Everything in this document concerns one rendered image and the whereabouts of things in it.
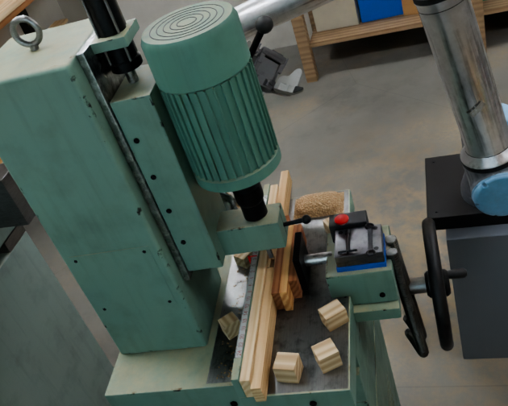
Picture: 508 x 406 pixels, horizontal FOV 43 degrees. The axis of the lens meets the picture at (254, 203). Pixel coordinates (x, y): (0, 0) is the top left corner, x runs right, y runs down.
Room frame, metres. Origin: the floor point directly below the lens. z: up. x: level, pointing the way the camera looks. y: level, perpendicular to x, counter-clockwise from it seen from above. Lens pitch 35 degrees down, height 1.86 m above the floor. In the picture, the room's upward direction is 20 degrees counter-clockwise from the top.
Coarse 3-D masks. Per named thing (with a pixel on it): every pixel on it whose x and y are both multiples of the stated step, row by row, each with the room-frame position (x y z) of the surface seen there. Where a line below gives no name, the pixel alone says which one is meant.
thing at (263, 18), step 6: (258, 18) 1.20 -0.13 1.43; (264, 18) 1.19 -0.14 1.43; (270, 18) 1.19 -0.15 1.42; (258, 24) 1.19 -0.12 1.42; (264, 24) 1.18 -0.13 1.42; (270, 24) 1.18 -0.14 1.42; (258, 30) 1.19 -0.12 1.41; (264, 30) 1.18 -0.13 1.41; (270, 30) 1.18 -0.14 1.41; (258, 36) 1.19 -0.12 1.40; (252, 42) 1.20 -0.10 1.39; (258, 42) 1.20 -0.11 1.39; (252, 48) 1.20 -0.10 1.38; (252, 54) 1.20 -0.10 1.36
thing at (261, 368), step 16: (288, 176) 1.39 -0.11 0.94; (288, 192) 1.35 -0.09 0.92; (288, 208) 1.30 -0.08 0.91; (272, 304) 0.97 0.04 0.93; (272, 320) 0.94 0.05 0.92; (272, 336) 0.91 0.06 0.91; (256, 352) 0.85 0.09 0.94; (256, 368) 0.82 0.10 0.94; (256, 384) 0.78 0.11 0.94; (256, 400) 0.78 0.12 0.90
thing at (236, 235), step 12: (276, 204) 1.11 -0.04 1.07; (228, 216) 1.13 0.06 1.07; (240, 216) 1.11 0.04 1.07; (276, 216) 1.07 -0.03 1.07; (228, 228) 1.08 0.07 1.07; (240, 228) 1.07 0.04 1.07; (252, 228) 1.06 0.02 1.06; (264, 228) 1.05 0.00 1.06; (276, 228) 1.05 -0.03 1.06; (228, 240) 1.08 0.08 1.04; (240, 240) 1.07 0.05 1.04; (252, 240) 1.07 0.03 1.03; (264, 240) 1.06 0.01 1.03; (276, 240) 1.05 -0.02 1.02; (228, 252) 1.08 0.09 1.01; (240, 252) 1.08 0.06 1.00
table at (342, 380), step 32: (320, 224) 1.21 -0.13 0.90; (320, 288) 1.00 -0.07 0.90; (288, 320) 0.94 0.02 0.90; (320, 320) 0.91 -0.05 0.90; (352, 320) 0.91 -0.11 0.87; (288, 352) 0.86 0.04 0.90; (352, 352) 0.83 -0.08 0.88; (288, 384) 0.79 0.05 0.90; (320, 384) 0.76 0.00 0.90; (352, 384) 0.76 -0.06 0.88
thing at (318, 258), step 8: (296, 232) 1.09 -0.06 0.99; (296, 240) 1.06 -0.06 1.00; (296, 248) 1.04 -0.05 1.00; (304, 248) 1.07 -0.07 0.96; (296, 256) 1.01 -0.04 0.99; (304, 256) 1.04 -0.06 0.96; (312, 256) 1.03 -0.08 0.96; (320, 256) 1.03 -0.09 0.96; (296, 264) 1.00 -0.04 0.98; (304, 264) 1.03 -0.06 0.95; (312, 264) 1.03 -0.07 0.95; (320, 264) 1.03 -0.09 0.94; (296, 272) 1.01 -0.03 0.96; (304, 272) 1.01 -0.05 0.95; (304, 280) 1.00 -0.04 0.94; (304, 288) 1.00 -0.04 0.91
